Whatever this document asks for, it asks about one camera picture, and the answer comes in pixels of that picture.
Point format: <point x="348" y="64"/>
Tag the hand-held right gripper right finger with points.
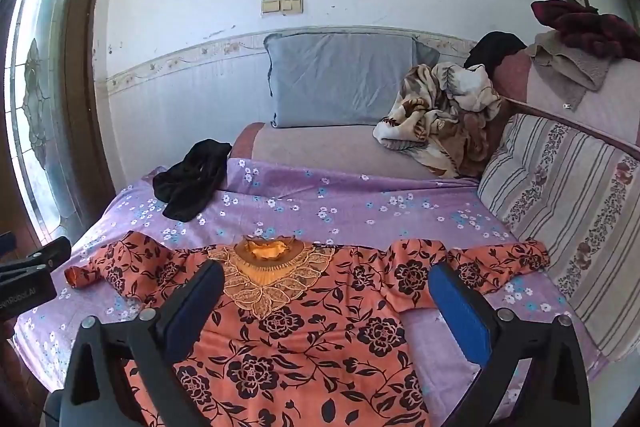
<point x="460" y="314"/>

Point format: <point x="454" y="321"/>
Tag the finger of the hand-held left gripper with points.
<point x="50" y="252"/>
<point x="6" y="242"/>

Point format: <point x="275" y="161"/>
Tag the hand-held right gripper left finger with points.
<point x="196" y="307"/>

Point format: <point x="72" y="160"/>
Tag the orange black floral garment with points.
<point x="300" y="347"/>

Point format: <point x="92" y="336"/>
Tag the black crumpled cloth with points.
<point x="192" y="177"/>

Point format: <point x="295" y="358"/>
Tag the striped floral cushion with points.
<point x="565" y="207"/>

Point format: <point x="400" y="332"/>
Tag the purple floral bed sheet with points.
<point x="350" y="207"/>

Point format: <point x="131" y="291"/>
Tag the wooden stained glass door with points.
<point x="45" y="82"/>

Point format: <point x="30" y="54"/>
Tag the beige brown patterned blanket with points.
<point x="440" y="122"/>

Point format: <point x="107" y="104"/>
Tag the brown beige sofa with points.
<point x="320" y="149"/>

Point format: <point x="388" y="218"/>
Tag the grey pillow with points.
<point x="340" y="77"/>

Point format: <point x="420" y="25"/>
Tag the beige towel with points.
<point x="570" y="67"/>

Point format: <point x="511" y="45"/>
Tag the maroon cloth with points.
<point x="585" y="27"/>

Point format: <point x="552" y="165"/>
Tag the beige wall switch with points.
<point x="292" y="4"/>
<point x="271" y="6"/>

